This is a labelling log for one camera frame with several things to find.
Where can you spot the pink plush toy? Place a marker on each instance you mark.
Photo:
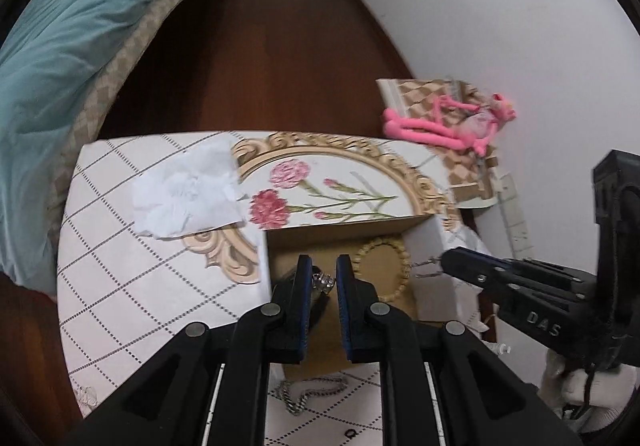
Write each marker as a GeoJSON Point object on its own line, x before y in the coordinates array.
{"type": "Point", "coordinates": [445, 125]}

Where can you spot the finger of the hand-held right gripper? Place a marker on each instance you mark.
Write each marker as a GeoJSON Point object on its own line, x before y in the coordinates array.
{"type": "Point", "coordinates": [470, 266]}

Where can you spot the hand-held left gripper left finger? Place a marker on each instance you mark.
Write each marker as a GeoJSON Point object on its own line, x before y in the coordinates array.
{"type": "Point", "coordinates": [301, 311]}

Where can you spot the person's right hand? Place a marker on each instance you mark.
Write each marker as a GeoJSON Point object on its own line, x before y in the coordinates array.
{"type": "Point", "coordinates": [590, 388]}

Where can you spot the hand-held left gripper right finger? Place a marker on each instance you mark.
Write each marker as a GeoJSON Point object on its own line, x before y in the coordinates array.
{"type": "Point", "coordinates": [345, 311]}

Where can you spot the brown cardboard box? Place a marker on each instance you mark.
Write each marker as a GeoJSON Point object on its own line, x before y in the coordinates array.
{"type": "Point", "coordinates": [330, 251]}

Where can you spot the thin silver earring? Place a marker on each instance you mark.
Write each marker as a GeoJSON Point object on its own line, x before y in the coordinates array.
{"type": "Point", "coordinates": [426, 267]}

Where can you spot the teal blanket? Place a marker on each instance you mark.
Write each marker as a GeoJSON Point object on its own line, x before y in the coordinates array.
{"type": "Point", "coordinates": [65, 55]}

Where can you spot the small white bottle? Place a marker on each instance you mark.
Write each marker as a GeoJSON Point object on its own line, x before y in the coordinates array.
{"type": "Point", "coordinates": [500, 349]}

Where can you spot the clear plastic piece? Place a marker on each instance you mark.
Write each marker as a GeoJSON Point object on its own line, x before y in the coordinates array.
{"type": "Point", "coordinates": [86, 396]}

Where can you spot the crumpled white tissue paper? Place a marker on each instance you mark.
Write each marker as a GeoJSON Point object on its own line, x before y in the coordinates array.
{"type": "Point", "coordinates": [190, 191]}

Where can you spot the floral grid tablecloth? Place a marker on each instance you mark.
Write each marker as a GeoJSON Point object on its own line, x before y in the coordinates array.
{"type": "Point", "coordinates": [130, 286]}

